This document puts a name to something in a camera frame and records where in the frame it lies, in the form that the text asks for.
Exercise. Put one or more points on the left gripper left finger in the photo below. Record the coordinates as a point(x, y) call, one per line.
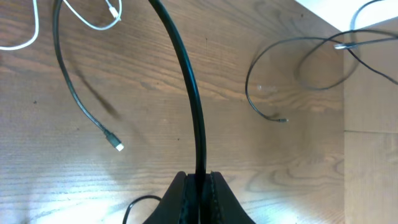
point(169, 208)

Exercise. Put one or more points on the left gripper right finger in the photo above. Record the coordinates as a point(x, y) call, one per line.
point(225, 208)

